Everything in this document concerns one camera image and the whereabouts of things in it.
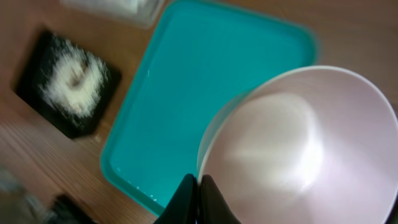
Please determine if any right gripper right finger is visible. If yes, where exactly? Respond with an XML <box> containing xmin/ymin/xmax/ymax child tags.
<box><xmin>197</xmin><ymin>175</ymin><xmax>241</xmax><ymax>224</ymax></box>

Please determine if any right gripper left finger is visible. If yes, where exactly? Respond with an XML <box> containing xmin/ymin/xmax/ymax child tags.
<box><xmin>154</xmin><ymin>174</ymin><xmax>197</xmax><ymax>224</ymax></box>

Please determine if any black rectangular tray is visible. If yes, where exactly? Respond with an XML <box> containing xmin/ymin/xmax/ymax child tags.
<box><xmin>15</xmin><ymin>30</ymin><xmax>121</xmax><ymax>139</ymax></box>

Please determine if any food scraps rice pile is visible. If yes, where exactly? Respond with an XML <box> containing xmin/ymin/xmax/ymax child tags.
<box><xmin>40</xmin><ymin>39</ymin><xmax>108</xmax><ymax>118</ymax></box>

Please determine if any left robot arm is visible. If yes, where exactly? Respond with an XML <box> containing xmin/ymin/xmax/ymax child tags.
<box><xmin>1</xmin><ymin>167</ymin><xmax>96</xmax><ymax>224</ymax></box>

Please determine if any teal serving tray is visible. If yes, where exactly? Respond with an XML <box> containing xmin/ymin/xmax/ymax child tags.
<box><xmin>100</xmin><ymin>1</ymin><xmax>317</xmax><ymax>215</ymax></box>

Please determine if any clear plastic storage bin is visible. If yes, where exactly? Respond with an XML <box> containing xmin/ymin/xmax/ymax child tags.
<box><xmin>60</xmin><ymin>0</ymin><xmax>165</xmax><ymax>28</ymax></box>

